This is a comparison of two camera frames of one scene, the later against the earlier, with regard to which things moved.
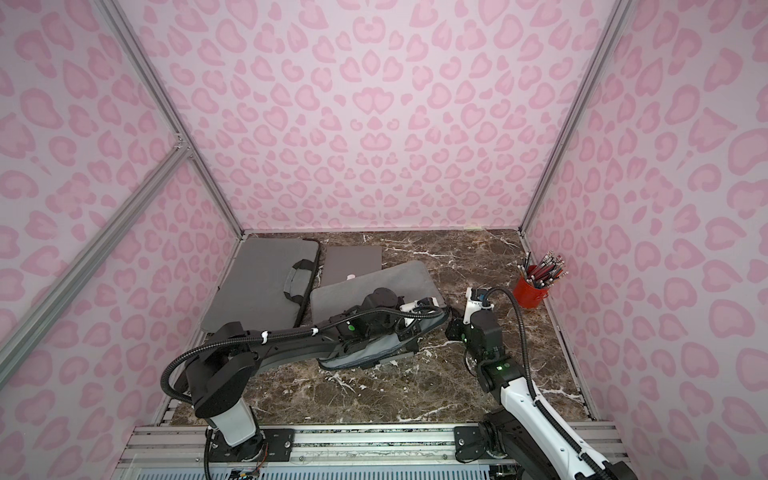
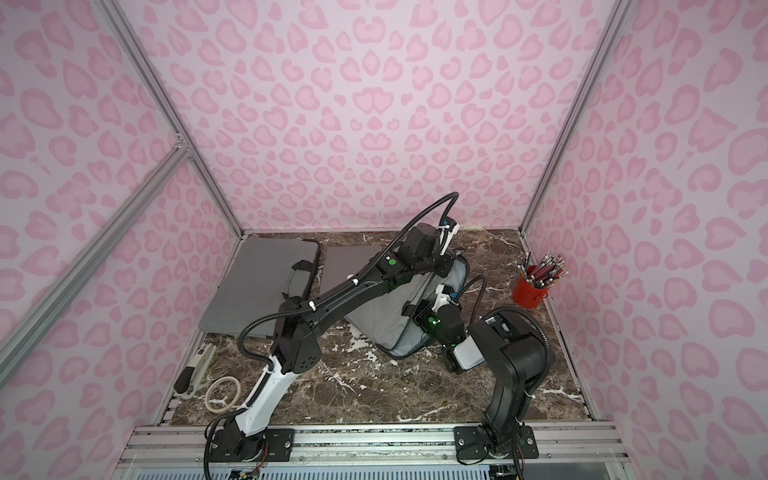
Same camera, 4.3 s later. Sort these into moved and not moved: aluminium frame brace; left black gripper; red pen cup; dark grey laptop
Moved: left black gripper
Not moved: dark grey laptop; aluminium frame brace; red pen cup
